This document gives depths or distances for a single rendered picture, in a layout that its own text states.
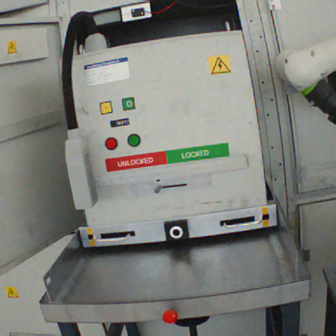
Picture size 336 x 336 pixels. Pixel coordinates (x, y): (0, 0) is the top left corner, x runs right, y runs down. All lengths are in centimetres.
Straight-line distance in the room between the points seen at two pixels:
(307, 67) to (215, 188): 42
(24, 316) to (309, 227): 121
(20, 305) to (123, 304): 99
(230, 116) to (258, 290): 47
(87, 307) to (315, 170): 93
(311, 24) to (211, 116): 57
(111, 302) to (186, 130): 49
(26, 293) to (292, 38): 141
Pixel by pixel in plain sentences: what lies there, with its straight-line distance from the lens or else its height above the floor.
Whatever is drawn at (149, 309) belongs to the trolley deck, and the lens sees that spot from 102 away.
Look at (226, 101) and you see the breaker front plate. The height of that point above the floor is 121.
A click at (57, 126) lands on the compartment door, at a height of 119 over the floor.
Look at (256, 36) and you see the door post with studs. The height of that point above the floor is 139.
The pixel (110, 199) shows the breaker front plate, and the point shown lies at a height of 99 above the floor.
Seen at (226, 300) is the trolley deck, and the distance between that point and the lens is 100.
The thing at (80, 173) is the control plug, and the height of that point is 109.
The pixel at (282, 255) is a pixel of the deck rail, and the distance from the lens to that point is 112.
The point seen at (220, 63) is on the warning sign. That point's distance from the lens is 121.
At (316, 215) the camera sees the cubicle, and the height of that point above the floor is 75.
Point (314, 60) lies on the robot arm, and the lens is 126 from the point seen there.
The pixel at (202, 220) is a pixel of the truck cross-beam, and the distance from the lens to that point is 127.
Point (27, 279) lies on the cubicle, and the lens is 187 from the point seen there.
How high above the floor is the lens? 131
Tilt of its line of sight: 12 degrees down
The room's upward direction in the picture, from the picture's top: 9 degrees counter-clockwise
